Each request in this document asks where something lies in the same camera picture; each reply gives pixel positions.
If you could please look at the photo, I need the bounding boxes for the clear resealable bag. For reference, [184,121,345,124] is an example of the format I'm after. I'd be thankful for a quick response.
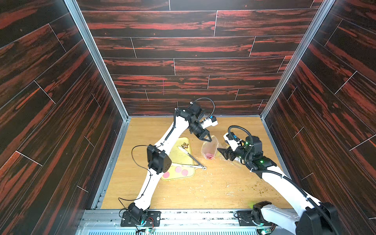
[201,136,219,160]

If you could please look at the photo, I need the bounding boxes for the metal tongs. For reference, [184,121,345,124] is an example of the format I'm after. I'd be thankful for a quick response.
[173,146,207,170]

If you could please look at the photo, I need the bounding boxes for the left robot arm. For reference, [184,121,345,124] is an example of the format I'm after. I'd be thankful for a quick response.
[125,98,218,225]

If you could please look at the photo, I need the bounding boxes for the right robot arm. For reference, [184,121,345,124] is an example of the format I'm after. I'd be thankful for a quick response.
[218,125,341,235]

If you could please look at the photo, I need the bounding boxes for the star gingerbread cookie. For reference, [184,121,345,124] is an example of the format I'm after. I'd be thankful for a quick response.
[181,143,189,149]

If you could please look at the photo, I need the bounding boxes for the yellow plastic tray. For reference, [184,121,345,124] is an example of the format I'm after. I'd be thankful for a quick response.
[161,137,195,181]

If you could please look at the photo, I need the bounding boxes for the pink round cookie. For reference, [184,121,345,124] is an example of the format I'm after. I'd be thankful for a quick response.
[163,172,170,179]
[175,166,182,173]
[182,169,189,176]

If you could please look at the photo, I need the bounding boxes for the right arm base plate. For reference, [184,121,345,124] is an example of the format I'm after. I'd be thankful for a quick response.
[234,210,273,227]

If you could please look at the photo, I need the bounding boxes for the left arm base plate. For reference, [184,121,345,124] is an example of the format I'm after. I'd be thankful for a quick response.
[120,210,161,227]

